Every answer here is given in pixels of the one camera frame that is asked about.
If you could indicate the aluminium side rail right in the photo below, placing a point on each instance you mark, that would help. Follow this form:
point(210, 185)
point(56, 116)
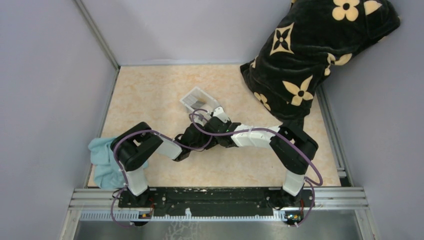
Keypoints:
point(334, 139)

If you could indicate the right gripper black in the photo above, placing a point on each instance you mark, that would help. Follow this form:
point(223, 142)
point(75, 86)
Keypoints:
point(228, 123)

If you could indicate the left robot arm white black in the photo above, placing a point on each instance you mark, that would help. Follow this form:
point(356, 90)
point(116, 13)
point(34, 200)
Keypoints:
point(132, 149)

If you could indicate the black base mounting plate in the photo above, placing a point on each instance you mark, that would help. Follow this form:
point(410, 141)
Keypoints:
point(215, 201)

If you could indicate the black floral patterned pillow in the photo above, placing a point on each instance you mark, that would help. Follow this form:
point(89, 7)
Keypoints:
point(313, 36)

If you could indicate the aluminium corner post left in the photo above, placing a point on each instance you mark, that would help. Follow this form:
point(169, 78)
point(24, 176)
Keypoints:
point(93, 27)

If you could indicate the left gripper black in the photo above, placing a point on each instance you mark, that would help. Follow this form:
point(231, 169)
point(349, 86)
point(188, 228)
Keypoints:
point(213, 144)

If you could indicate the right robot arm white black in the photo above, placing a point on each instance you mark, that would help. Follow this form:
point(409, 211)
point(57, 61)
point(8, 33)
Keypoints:
point(294, 148)

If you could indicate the white plastic card box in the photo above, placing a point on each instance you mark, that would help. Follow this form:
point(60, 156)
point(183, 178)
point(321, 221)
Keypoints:
point(210, 102)

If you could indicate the light blue cloth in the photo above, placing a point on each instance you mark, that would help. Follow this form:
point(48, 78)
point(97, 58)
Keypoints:
point(107, 174)

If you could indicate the grey card stack in box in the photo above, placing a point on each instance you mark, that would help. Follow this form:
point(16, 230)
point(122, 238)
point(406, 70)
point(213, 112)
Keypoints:
point(192, 102)

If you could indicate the aluminium front rail frame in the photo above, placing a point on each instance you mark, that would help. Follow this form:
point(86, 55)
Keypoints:
point(102, 205)

